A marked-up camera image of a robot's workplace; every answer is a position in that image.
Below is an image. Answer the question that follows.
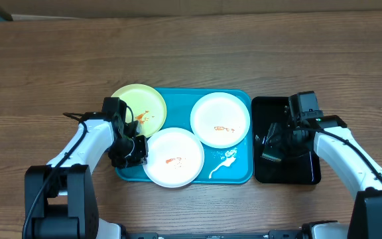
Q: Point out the green yellow sponge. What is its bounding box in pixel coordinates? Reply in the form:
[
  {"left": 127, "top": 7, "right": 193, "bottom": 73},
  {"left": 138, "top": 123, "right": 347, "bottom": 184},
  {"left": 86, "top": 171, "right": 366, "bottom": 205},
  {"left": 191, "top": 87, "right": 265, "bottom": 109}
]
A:
[{"left": 262, "top": 123, "right": 285, "bottom": 163}]

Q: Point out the yellow-green plate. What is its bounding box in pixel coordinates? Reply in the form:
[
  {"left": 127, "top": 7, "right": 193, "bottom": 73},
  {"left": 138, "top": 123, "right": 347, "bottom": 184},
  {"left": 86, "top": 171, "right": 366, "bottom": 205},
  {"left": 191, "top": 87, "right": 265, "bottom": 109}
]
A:
[{"left": 111, "top": 84, "right": 167, "bottom": 137}]

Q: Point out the white plate front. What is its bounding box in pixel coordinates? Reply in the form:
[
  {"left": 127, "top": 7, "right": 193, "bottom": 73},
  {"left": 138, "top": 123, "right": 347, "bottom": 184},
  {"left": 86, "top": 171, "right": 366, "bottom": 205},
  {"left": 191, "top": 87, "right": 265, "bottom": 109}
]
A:
[{"left": 143, "top": 127, "right": 205, "bottom": 188}]

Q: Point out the white plate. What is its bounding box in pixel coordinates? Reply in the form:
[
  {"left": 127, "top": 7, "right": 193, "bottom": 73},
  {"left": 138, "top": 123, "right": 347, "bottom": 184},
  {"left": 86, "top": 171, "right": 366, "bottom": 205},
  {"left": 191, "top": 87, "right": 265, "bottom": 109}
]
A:
[
  {"left": 143, "top": 127, "right": 205, "bottom": 188},
  {"left": 190, "top": 92, "right": 250, "bottom": 149}
]

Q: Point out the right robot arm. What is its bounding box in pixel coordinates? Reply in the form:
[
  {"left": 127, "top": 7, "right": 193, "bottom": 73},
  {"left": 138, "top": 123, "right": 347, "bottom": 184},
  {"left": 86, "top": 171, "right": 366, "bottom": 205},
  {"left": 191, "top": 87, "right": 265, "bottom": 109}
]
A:
[{"left": 263, "top": 109, "right": 382, "bottom": 238}]

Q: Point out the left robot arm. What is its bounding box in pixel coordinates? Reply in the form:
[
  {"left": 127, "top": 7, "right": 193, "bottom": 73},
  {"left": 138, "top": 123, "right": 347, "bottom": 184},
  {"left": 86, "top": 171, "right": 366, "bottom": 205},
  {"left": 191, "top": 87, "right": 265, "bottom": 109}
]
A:
[{"left": 22, "top": 119, "right": 148, "bottom": 238}]

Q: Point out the black rectangular tray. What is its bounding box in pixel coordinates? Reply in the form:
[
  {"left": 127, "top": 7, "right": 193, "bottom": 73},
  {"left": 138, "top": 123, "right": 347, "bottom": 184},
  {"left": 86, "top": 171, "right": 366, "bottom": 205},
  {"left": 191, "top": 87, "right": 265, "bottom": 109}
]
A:
[{"left": 251, "top": 96, "right": 321, "bottom": 185}]

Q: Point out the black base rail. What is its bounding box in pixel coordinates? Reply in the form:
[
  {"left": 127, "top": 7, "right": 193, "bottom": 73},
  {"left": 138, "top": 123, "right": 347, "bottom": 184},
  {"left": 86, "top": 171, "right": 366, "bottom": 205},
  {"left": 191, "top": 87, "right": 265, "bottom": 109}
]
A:
[{"left": 121, "top": 230, "right": 308, "bottom": 239}]

